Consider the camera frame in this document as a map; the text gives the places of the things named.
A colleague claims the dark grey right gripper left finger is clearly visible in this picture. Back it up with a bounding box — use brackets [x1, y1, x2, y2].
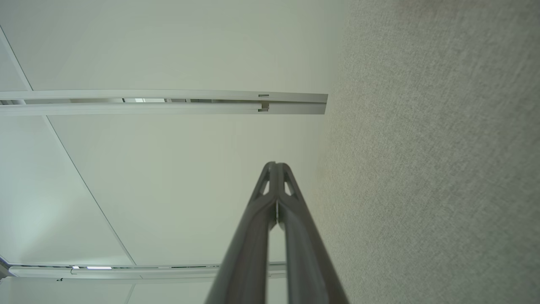
[205, 161, 278, 304]

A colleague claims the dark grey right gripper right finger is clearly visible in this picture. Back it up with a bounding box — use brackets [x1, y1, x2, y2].
[276, 162, 350, 304]

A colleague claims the ceiling light track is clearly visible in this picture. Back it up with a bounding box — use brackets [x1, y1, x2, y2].
[0, 255, 288, 284]

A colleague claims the grey metal partition post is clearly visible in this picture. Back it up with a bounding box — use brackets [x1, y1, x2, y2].
[0, 89, 329, 117]

